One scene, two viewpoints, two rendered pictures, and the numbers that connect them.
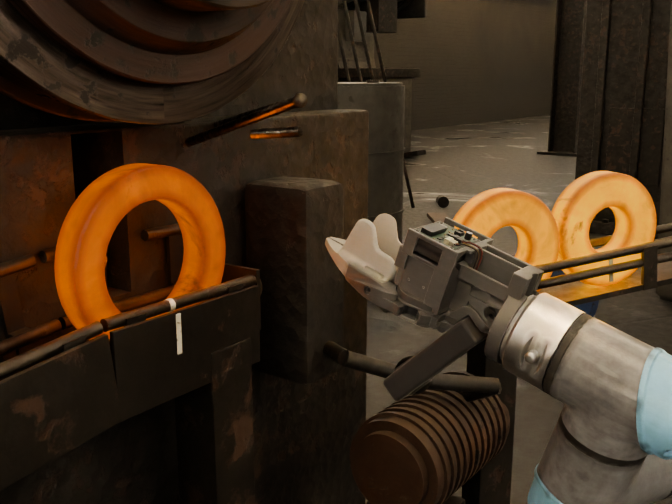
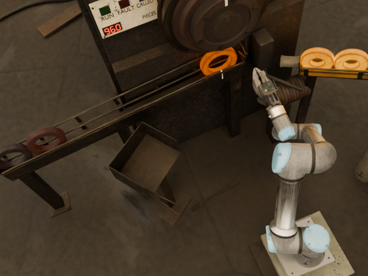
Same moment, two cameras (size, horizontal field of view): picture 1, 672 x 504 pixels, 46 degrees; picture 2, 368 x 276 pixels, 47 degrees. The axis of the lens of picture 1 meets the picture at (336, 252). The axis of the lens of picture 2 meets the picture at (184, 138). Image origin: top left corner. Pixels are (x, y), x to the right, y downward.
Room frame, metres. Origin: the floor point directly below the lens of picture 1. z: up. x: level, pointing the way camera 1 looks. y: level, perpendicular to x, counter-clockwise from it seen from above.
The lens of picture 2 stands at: (-0.34, -0.52, 2.40)
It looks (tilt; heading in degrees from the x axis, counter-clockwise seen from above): 61 degrees down; 44
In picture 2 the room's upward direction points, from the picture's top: 13 degrees counter-clockwise
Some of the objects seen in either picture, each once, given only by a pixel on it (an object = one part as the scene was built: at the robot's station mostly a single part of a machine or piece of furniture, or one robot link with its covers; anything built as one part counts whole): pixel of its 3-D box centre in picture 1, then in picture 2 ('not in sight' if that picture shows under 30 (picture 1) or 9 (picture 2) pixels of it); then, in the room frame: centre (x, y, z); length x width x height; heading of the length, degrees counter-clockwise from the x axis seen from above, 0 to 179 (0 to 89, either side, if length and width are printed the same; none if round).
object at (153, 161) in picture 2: not in sight; (156, 183); (0.16, 0.24, 0.36); 0.26 x 0.20 x 0.72; 179
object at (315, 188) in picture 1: (293, 277); (261, 51); (0.93, 0.05, 0.68); 0.11 x 0.08 x 0.24; 54
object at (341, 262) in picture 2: not in sight; (305, 254); (0.24, -0.57, 0.28); 0.32 x 0.32 x 0.04; 53
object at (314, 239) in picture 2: not in sight; (312, 240); (0.24, -0.56, 0.50); 0.13 x 0.12 x 0.14; 119
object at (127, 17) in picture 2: not in sight; (126, 11); (0.52, 0.47, 1.15); 0.26 x 0.02 x 0.18; 144
